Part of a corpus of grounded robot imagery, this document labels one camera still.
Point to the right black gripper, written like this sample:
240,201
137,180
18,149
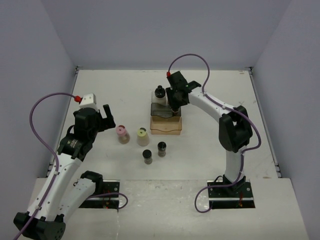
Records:
173,104

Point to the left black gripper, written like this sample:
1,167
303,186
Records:
107,122

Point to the large black lid jar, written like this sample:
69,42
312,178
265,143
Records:
160,91

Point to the small dark spice bottle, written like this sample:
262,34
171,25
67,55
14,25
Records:
176,112

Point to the pink lid spice jar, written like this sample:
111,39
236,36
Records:
122,133

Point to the yellow lid spice jar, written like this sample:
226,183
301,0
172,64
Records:
142,137

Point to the small black pepper bottle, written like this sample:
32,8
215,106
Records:
161,146

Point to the small black spice bottle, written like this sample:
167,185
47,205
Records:
147,155

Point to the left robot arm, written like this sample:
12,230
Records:
47,216

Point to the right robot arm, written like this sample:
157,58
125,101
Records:
234,132

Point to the clear top tier tray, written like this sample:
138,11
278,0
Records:
159,100

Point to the grey middle tier tray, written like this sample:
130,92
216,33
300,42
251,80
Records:
158,110

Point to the orange bottom tier tray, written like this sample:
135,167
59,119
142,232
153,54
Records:
166,126

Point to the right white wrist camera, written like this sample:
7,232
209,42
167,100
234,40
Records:
177,78

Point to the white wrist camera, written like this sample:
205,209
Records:
89,101
177,78

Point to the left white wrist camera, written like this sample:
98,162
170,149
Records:
89,101

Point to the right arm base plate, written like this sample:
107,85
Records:
224,198

